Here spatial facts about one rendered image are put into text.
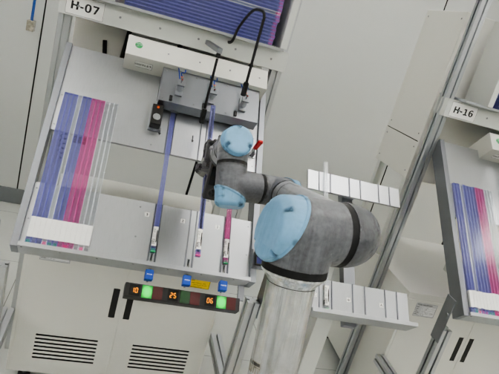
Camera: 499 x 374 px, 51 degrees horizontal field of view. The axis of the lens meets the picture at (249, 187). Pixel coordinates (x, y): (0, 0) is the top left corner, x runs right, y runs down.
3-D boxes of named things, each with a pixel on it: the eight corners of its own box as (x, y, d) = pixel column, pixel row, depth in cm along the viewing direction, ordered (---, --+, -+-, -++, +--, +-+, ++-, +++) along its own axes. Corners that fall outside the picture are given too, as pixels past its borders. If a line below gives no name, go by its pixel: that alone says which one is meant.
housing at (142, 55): (253, 110, 195) (266, 89, 183) (120, 78, 182) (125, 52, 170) (255, 93, 198) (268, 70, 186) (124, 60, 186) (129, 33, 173)
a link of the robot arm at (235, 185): (263, 208, 125) (266, 164, 127) (219, 202, 120) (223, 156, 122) (249, 212, 132) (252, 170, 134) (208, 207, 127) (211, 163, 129)
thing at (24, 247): (243, 287, 163) (250, 280, 157) (18, 253, 146) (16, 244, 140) (243, 283, 164) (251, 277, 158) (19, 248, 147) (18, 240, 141)
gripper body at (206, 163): (228, 150, 151) (240, 139, 140) (223, 178, 149) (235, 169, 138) (202, 144, 149) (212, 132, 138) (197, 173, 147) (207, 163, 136)
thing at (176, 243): (246, 280, 162) (249, 278, 159) (18, 245, 145) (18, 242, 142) (249, 224, 170) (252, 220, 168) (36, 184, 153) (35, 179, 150)
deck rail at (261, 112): (249, 288, 164) (255, 283, 159) (243, 286, 163) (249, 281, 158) (260, 102, 196) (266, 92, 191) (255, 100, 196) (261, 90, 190)
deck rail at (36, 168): (18, 252, 146) (17, 245, 141) (10, 251, 146) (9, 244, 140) (72, 54, 178) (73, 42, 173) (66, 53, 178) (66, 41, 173)
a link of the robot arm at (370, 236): (418, 219, 92) (295, 169, 136) (366, 211, 87) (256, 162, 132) (401, 281, 93) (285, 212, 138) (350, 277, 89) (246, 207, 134)
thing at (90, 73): (250, 178, 181) (255, 171, 176) (50, 136, 163) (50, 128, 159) (255, 100, 195) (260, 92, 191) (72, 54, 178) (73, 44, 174)
